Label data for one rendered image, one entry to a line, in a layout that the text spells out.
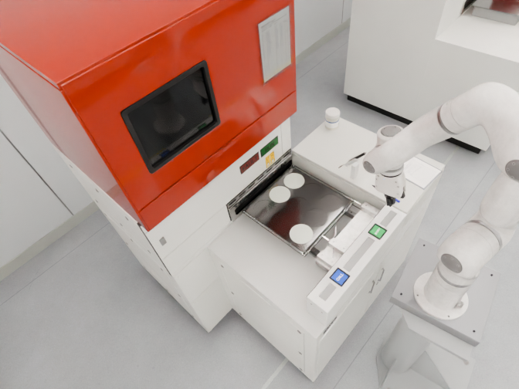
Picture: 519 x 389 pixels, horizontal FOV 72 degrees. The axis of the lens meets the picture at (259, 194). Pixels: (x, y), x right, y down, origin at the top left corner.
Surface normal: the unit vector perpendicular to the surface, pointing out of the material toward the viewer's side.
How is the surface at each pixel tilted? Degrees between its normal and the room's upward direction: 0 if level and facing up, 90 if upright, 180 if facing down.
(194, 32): 90
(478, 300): 2
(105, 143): 90
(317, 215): 0
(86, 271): 0
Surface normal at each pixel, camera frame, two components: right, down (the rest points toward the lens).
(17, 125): 0.73, 0.48
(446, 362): -0.10, -0.63
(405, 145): -0.30, 0.24
